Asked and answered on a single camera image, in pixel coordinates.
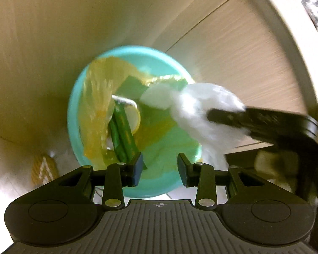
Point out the yellow bin liner bag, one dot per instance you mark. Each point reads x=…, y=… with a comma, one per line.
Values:
x=98, y=92

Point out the green stick wrappers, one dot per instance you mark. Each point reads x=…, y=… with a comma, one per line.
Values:
x=123, y=135

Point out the teal trash bin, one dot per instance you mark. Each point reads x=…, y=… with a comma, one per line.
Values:
x=74, y=103

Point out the light wood cabinet door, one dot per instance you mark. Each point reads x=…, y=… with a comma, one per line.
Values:
x=241, y=53
x=55, y=31

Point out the yellow patterned object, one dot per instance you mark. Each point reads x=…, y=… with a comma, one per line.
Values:
x=43, y=168

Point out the green packet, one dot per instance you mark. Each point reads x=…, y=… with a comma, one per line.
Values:
x=131, y=87

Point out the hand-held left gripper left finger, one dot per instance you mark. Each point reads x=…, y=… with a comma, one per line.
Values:
x=137, y=169

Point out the white tissue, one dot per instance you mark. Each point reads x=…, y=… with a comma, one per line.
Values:
x=198, y=103

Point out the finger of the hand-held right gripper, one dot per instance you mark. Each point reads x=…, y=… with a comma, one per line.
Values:
x=226, y=117

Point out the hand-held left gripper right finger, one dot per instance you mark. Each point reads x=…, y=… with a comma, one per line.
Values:
x=182, y=169

